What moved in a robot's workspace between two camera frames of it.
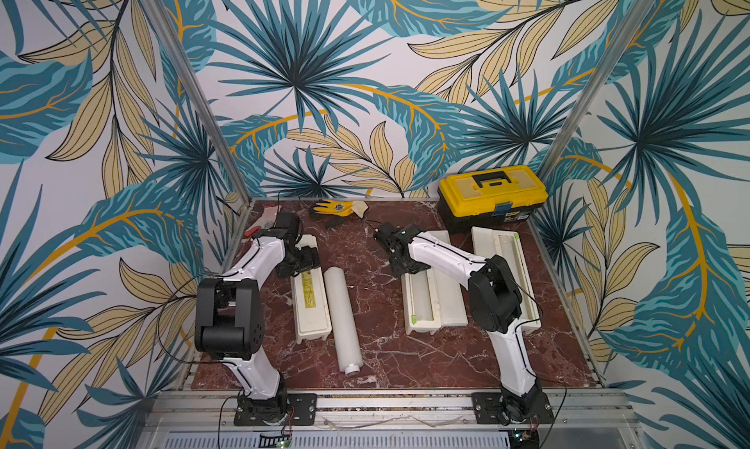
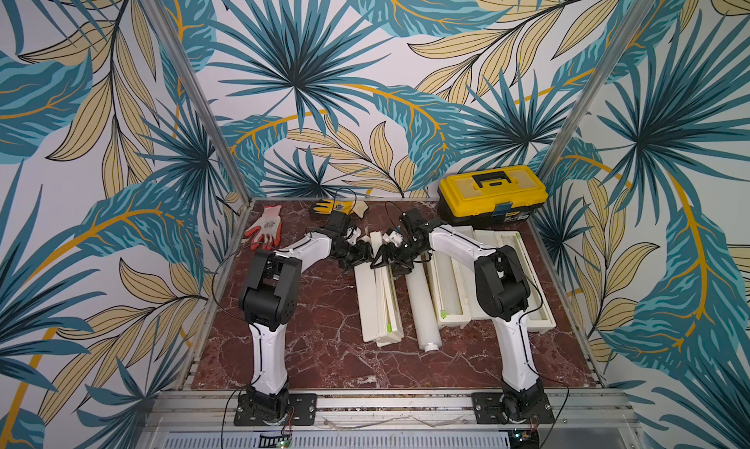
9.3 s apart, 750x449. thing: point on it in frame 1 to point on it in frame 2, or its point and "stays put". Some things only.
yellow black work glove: x=342 y=208 stays put
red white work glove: x=265 y=220 stays put
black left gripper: x=312 y=261 to x=364 y=254
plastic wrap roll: x=344 y=325 to x=423 y=310
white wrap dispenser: x=310 y=306 to x=379 y=298
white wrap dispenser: x=421 y=310 to x=453 y=289
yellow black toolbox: x=488 y=197 stays put
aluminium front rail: x=389 y=410 stays put
